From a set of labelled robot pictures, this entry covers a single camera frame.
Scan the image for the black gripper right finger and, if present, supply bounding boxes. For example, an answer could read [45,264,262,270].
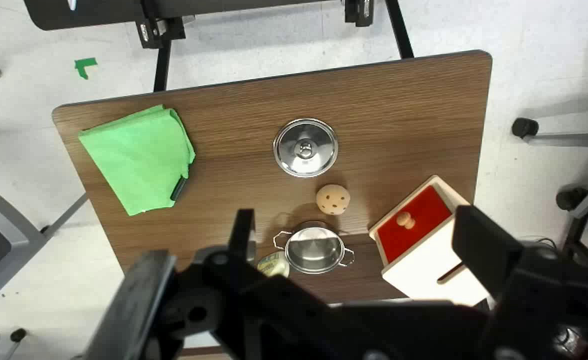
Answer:
[453,203,524,305]

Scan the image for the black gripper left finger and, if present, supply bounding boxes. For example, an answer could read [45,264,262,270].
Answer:
[228,208,262,276]

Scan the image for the round steel pot lid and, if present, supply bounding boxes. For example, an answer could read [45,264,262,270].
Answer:
[272,116,343,179]

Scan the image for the small steel pot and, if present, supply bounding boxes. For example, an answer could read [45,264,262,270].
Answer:
[270,223,358,276]

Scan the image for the small yellowish object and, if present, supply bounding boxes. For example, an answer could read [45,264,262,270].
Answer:
[257,254,292,280]

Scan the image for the wooden box with red inside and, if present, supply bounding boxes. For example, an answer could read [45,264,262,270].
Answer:
[368,173,497,307]

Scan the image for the round cork ball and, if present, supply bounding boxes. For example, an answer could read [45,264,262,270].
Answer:
[315,181,355,216]

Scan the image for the grey leg with black foot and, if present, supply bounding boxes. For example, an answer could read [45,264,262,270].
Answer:
[555,179,588,228]
[510,116,588,150]

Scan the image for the green folded cloth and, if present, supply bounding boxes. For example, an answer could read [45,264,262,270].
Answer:
[79,103,199,217]

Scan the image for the grey metal chair base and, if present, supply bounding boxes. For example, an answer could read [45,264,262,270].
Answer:
[0,176,90,360]

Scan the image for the black metal floor stand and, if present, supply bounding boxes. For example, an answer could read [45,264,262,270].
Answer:
[22,0,330,32]

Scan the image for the black table frame legs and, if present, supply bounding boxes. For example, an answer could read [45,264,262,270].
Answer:
[137,0,416,94]

